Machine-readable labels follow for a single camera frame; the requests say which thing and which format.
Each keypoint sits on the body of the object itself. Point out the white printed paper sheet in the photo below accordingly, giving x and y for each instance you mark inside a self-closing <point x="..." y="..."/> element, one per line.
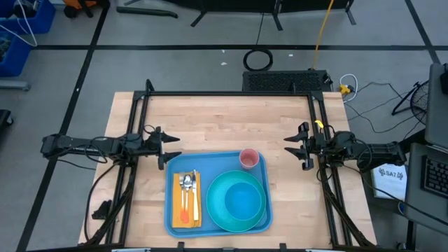
<point x="388" y="182"/>

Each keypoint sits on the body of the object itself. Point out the teal bowl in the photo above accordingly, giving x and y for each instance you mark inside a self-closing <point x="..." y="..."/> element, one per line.
<point x="215" y="206"/>

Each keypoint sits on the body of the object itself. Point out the yellow plug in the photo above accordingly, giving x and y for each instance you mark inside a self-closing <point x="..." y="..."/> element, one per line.
<point x="344" y="89"/>

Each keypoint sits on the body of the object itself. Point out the orange black device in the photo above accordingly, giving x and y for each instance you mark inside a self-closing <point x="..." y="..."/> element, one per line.
<point x="75" y="3"/>

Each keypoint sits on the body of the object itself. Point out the blue plastic bowl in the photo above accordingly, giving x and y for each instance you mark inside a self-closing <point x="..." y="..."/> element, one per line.
<point x="241" y="201"/>

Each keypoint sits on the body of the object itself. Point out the black keyboard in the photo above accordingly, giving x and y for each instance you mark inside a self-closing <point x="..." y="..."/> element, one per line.
<point x="435" y="176"/>

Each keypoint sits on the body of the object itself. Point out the black perforated computer case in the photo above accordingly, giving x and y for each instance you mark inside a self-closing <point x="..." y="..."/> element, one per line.
<point x="280" y="81"/>

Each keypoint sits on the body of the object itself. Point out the black bracket block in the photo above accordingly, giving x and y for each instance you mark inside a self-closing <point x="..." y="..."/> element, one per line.
<point x="103" y="210"/>

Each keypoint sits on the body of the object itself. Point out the grey laptop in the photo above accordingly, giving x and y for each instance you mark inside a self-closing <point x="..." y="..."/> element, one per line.
<point x="435" y="115"/>

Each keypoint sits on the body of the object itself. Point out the yellow cloth napkin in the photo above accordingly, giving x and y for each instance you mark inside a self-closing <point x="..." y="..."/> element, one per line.
<point x="176" y="196"/>

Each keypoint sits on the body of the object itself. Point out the black tube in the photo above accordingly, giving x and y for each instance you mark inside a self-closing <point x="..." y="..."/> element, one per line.
<point x="147" y="11"/>

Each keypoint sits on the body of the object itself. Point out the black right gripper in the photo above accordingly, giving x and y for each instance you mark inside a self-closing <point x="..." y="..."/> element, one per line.
<point x="332" y="147"/>

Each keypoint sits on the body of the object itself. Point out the grey desk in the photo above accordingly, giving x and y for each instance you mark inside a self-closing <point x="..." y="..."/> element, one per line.
<point x="414" y="154"/>

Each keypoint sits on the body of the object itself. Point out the grey metal bar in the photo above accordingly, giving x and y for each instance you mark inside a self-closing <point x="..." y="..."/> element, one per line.
<point x="14" y="85"/>

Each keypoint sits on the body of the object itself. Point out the black partition panel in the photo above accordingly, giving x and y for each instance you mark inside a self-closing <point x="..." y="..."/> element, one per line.
<point x="245" y="4"/>

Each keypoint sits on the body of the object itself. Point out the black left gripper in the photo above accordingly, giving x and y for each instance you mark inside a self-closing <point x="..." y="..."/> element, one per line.
<point x="154" y="145"/>

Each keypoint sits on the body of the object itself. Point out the light blue plastic tray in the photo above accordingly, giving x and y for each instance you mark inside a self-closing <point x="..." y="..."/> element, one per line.
<point x="217" y="164"/>

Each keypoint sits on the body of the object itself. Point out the black metal table frame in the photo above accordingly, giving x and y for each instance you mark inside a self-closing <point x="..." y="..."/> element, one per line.
<point x="227" y="93"/>

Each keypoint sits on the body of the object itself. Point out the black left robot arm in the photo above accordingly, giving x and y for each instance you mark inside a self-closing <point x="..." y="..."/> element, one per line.
<point x="87" y="143"/>

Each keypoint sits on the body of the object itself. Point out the pink plastic cup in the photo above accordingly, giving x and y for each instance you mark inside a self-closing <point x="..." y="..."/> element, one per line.
<point x="249" y="161"/>

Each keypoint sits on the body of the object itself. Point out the blue storage bin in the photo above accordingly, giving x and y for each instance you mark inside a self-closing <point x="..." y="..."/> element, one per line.
<point x="45" y="21"/>
<point x="17" y="59"/>

